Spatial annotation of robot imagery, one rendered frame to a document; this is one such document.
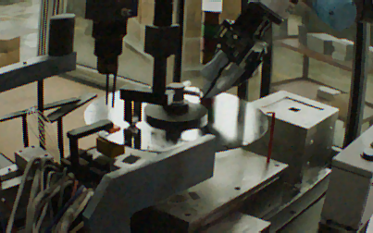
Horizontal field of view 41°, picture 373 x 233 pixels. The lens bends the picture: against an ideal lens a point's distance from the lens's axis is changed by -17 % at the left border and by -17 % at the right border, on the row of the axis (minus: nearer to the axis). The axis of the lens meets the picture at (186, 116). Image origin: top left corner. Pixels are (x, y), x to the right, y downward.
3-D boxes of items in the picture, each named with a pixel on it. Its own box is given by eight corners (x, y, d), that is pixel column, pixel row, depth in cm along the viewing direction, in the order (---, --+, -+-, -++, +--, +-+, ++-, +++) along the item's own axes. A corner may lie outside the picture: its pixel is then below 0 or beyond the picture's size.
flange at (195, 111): (146, 103, 109) (147, 90, 108) (207, 106, 109) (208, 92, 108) (139, 124, 98) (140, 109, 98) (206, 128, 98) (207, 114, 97)
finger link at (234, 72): (193, 97, 102) (224, 56, 99) (208, 95, 107) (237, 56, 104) (206, 109, 101) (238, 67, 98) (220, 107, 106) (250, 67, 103)
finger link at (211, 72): (180, 85, 103) (211, 45, 100) (196, 84, 108) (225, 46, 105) (193, 97, 102) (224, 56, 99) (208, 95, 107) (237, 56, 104)
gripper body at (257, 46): (204, 42, 98) (242, -7, 94) (224, 44, 106) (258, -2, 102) (237, 70, 96) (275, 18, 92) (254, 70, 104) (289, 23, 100)
